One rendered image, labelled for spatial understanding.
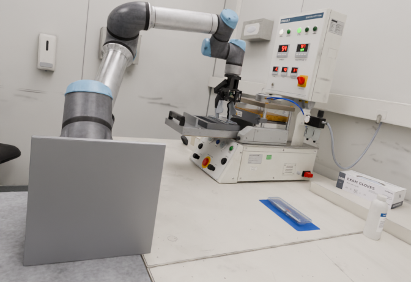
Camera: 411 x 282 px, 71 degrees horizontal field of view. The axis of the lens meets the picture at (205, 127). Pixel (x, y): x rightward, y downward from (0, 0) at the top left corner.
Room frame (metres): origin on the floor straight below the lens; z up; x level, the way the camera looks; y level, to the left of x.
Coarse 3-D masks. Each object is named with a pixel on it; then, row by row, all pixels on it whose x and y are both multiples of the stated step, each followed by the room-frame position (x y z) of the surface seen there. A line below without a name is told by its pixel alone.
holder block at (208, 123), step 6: (198, 120) 1.28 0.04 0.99; (204, 120) 1.36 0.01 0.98; (210, 120) 1.30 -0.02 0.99; (216, 120) 1.33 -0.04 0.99; (204, 126) 1.22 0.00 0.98; (210, 126) 1.20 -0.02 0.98; (216, 126) 1.22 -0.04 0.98; (222, 126) 1.23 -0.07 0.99; (228, 126) 1.24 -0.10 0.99; (234, 126) 1.26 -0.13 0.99
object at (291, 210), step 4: (272, 200) 1.03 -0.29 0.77; (276, 200) 1.03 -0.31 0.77; (280, 200) 1.04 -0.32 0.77; (280, 204) 1.00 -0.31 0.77; (284, 204) 1.00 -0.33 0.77; (288, 204) 1.01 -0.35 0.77; (284, 208) 0.97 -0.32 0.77; (288, 208) 0.98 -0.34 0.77; (292, 208) 0.98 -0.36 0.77; (292, 212) 0.94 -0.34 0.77; (296, 212) 0.95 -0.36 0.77; (300, 212) 0.96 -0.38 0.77; (296, 216) 0.92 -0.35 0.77; (300, 216) 0.92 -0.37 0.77; (304, 216) 0.93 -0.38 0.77; (300, 220) 0.89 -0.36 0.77; (304, 220) 0.89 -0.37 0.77; (308, 220) 0.90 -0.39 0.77
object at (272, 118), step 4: (240, 108) 1.45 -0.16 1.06; (244, 108) 1.47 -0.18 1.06; (248, 108) 1.52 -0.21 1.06; (260, 108) 1.43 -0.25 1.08; (252, 112) 1.37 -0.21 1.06; (256, 112) 1.37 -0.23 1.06; (260, 112) 1.41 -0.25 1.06; (268, 112) 1.50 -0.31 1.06; (268, 116) 1.34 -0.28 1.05; (272, 116) 1.35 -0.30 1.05; (276, 116) 1.36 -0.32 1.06; (280, 116) 1.37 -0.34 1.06; (284, 116) 1.39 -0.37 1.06; (268, 120) 1.35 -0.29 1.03; (272, 120) 1.35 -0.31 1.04; (276, 120) 1.36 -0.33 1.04; (280, 120) 1.37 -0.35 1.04; (284, 120) 1.39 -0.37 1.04; (280, 124) 1.38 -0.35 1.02; (284, 124) 1.39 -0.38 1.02
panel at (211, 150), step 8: (208, 144) 1.40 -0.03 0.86; (216, 144) 1.34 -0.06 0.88; (232, 144) 1.25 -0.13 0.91; (200, 152) 1.41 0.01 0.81; (208, 152) 1.36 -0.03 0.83; (216, 152) 1.31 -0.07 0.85; (224, 152) 1.26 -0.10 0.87; (232, 152) 1.22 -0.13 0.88; (192, 160) 1.42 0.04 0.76; (200, 160) 1.37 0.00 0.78; (216, 160) 1.27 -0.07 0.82; (216, 168) 1.24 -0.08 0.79; (224, 168) 1.19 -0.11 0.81; (216, 176) 1.21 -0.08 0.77
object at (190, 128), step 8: (184, 112) 1.32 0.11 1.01; (168, 120) 1.29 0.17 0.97; (176, 120) 1.30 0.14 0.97; (192, 120) 1.23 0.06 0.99; (176, 128) 1.19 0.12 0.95; (184, 128) 1.14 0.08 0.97; (192, 128) 1.15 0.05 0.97; (200, 128) 1.17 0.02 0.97; (200, 136) 1.20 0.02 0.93; (208, 136) 1.21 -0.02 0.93; (216, 136) 1.21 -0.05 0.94; (224, 136) 1.23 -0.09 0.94; (232, 136) 1.25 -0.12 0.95
